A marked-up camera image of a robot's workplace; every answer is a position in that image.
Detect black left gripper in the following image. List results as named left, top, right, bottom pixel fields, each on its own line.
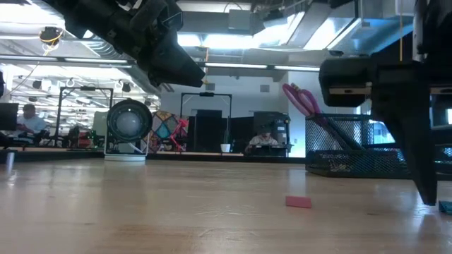
left=102, top=0, right=206, bottom=89

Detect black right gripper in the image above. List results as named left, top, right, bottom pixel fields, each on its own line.
left=319, top=57, right=452, bottom=207

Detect purple-handled scissors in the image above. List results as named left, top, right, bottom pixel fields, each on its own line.
left=282, top=83, right=361, bottom=151

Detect black mesh desk organizer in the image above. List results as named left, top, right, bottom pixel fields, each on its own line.
left=305, top=113, right=452, bottom=180

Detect colourful patchwork panel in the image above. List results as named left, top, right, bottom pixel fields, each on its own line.
left=148, top=109, right=189, bottom=153

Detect person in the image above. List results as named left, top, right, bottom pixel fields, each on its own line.
left=16, top=103, right=49, bottom=144
left=244, top=128, right=284, bottom=155

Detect black cabinet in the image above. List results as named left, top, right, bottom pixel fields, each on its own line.
left=246, top=111, right=292, bottom=158

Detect small rectangular eraser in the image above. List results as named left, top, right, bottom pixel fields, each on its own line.
left=285, top=195, right=313, bottom=209

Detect black rig frame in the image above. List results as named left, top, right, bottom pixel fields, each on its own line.
left=56, top=86, right=114, bottom=149

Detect ceiling-hung black camera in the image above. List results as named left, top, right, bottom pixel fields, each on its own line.
left=38, top=26, right=65, bottom=47

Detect black aluminium table frame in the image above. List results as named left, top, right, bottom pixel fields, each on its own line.
left=0, top=150, right=308, bottom=164

